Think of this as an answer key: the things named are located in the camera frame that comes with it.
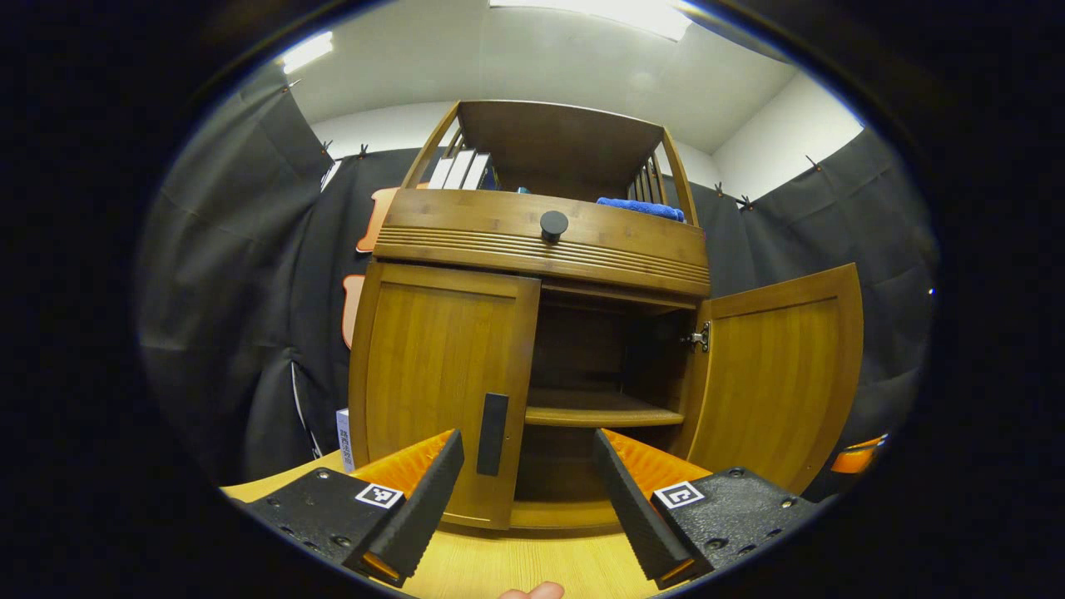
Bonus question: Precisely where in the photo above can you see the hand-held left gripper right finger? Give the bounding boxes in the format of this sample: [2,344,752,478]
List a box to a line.
[593,428,825,590]

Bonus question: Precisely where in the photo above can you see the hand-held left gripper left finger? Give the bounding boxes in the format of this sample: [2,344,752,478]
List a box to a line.
[237,429,465,589]

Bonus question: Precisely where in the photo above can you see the black door handle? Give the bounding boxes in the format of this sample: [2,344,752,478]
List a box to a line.
[477,393,509,477]

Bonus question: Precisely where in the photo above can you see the wooden double-door shoe cabinet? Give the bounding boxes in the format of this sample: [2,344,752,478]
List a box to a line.
[348,100,713,533]

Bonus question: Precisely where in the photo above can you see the white box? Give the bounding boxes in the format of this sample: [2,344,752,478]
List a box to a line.
[336,408,357,473]

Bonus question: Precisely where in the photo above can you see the wooden inner shelf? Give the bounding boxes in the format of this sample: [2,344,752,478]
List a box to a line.
[524,389,686,428]

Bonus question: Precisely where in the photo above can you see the ribbed wooden drawer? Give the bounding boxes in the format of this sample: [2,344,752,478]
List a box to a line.
[373,188,712,299]

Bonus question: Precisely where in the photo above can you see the black backdrop cloth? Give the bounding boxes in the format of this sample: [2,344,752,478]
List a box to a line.
[137,67,941,488]

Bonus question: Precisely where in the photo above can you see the blue towel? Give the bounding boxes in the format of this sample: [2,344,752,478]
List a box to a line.
[597,197,686,223]

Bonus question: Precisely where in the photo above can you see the small ceiling light panel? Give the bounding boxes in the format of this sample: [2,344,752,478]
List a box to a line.
[279,31,335,76]

